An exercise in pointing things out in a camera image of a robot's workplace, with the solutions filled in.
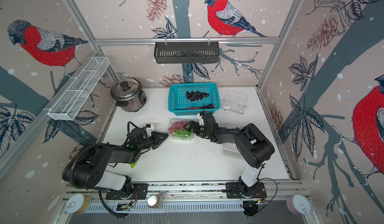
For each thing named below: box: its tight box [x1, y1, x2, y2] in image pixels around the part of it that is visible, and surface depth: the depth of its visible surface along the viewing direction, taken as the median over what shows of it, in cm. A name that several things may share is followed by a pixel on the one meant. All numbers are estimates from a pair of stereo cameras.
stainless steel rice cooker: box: [110, 77, 147, 112], surface depth 97 cm
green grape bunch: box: [172, 128, 194, 139], surface depth 92 cm
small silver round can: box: [147, 194, 161, 208], surface depth 64 cm
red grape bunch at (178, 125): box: [168, 120, 188, 134], surface depth 94 cm
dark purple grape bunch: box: [186, 90, 210, 101], surface depth 113 cm
